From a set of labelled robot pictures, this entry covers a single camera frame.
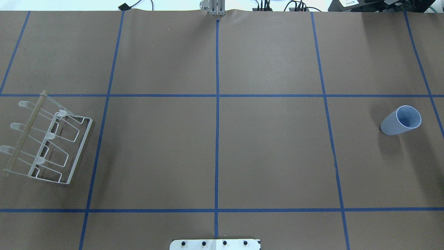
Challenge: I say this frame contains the white wire cup holder rack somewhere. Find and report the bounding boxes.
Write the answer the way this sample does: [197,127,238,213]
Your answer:
[1,90,94,185]

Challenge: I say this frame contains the small silver metal cylinder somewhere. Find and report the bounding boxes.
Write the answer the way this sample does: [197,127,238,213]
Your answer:
[199,0,210,10]

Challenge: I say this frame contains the small black sensor puck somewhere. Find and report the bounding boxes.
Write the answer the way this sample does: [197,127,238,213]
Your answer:
[118,3,131,11]

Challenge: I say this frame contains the black box with white label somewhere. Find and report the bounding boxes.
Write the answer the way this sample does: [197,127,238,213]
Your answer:
[327,0,384,12]

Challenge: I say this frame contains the aluminium frame post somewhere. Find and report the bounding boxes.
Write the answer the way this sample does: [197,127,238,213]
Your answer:
[208,0,226,16]

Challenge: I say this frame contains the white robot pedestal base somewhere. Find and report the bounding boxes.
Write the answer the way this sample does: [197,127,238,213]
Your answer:
[169,239,262,250]

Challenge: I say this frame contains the light blue plastic cup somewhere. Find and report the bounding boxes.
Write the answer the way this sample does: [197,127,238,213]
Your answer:
[379,106,422,135]

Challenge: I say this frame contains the usb hub with orange plugs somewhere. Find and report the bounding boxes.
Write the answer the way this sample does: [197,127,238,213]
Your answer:
[253,0,273,11]

